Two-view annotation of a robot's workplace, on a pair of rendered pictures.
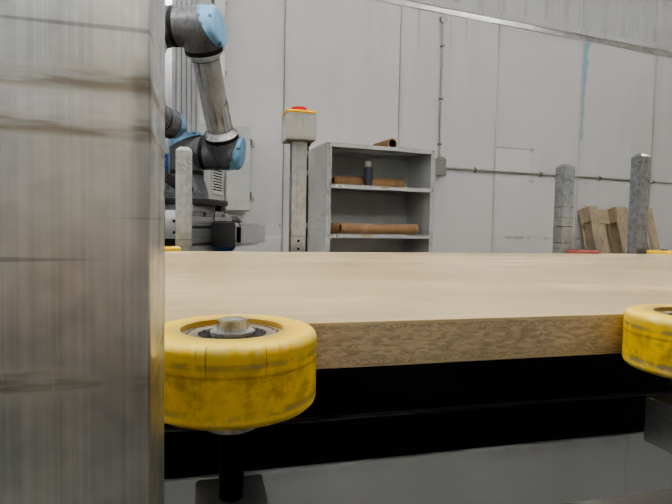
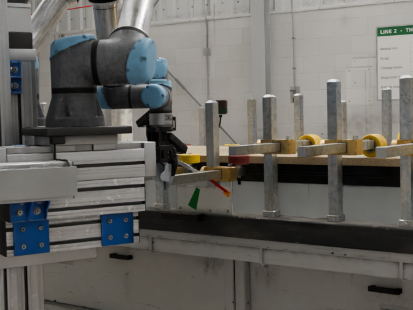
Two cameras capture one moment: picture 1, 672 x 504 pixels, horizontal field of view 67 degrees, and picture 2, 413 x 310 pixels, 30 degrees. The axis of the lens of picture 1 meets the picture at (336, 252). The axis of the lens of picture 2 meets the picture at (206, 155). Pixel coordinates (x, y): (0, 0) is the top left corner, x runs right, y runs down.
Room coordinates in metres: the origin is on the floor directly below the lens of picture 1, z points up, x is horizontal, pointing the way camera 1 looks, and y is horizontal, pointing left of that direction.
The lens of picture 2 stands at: (2.87, 2.79, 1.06)
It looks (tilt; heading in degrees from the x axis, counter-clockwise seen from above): 3 degrees down; 232
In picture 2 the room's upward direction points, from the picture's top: 1 degrees counter-clockwise
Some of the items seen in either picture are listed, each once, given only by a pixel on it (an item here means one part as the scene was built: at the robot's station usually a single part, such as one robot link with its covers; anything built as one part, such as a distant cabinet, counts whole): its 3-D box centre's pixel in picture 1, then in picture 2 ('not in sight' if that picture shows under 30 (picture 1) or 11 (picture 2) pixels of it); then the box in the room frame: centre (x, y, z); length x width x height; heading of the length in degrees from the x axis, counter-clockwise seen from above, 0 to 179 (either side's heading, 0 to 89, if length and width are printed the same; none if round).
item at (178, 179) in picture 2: not in sight; (207, 176); (1.17, 0.65, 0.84); 0.43 x 0.03 x 0.04; 14
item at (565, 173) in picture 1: (561, 251); not in sight; (1.40, -0.62, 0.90); 0.04 x 0.04 x 0.48; 14
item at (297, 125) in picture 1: (298, 129); not in sight; (1.22, 0.09, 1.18); 0.07 x 0.07 x 0.08; 14
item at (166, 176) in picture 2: not in sight; (165, 176); (1.41, 0.73, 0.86); 0.06 x 0.03 x 0.09; 14
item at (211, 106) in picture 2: not in sight; (212, 165); (1.09, 0.59, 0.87); 0.04 x 0.04 x 0.48; 14
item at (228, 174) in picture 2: not in sight; (218, 173); (1.08, 0.61, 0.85); 0.14 x 0.06 x 0.05; 104
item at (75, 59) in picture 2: not in sight; (75, 61); (1.89, 1.03, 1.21); 0.13 x 0.12 x 0.14; 136
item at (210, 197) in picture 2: not in sight; (203, 199); (1.12, 0.56, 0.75); 0.26 x 0.01 x 0.10; 104
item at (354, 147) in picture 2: not in sight; (340, 147); (0.96, 1.09, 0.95); 0.14 x 0.06 x 0.05; 104
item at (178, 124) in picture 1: (160, 121); not in sight; (1.34, 0.46, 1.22); 0.11 x 0.11 x 0.08; 85
